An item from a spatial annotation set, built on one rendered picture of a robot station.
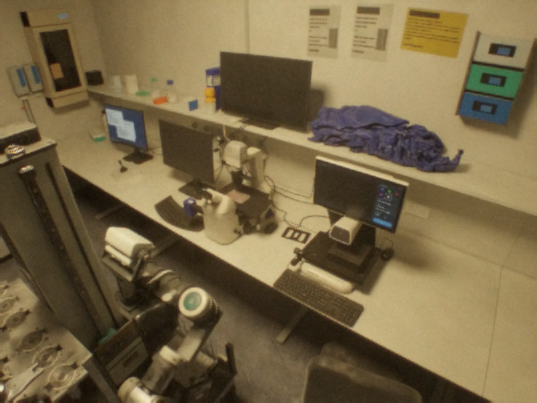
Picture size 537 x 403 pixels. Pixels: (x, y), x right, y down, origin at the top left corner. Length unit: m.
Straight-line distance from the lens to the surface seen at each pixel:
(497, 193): 1.75
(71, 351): 1.09
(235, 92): 2.28
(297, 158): 2.27
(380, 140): 1.76
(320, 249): 1.72
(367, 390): 1.21
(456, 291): 1.89
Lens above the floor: 1.99
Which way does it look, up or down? 33 degrees down
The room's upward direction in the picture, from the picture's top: straight up
